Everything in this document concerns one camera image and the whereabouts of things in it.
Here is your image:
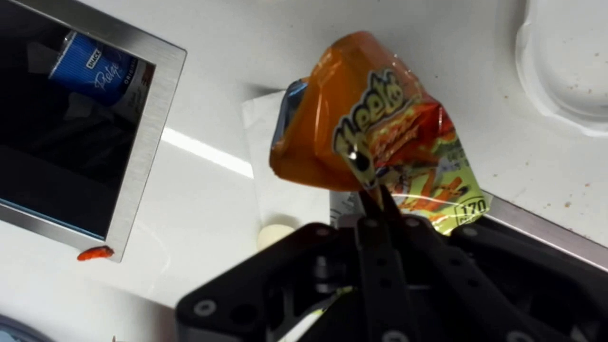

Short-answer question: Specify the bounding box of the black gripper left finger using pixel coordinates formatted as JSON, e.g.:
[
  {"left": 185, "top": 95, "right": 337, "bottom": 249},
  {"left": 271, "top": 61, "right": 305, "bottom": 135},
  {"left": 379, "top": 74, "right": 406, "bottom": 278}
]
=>
[{"left": 354, "top": 192, "right": 419, "bottom": 342}]

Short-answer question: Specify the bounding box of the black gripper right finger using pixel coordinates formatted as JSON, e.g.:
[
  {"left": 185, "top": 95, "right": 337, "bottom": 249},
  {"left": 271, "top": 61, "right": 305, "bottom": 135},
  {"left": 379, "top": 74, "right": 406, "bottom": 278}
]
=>
[{"left": 379, "top": 188, "right": 544, "bottom": 342}]

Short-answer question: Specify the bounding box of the small red snack crumb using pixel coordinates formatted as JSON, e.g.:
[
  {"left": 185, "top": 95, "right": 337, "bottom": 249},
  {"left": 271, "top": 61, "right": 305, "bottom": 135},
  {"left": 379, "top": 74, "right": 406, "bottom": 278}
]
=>
[{"left": 75, "top": 245, "right": 113, "bottom": 262}]

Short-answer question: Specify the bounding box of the orange Cheetos snack packet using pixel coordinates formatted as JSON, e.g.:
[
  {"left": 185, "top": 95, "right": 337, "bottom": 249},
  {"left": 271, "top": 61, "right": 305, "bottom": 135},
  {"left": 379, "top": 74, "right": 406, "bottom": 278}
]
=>
[{"left": 269, "top": 31, "right": 489, "bottom": 234}]

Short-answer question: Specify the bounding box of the large steel-rimmed bin opening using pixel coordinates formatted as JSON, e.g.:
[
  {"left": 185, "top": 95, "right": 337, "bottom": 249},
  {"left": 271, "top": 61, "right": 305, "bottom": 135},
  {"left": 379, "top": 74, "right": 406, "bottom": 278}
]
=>
[{"left": 0, "top": 0, "right": 185, "bottom": 260}]

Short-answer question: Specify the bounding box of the white plastic plate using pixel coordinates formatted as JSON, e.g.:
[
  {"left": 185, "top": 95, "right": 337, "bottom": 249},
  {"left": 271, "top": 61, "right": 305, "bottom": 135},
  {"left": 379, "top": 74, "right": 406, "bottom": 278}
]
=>
[{"left": 514, "top": 0, "right": 608, "bottom": 137}]

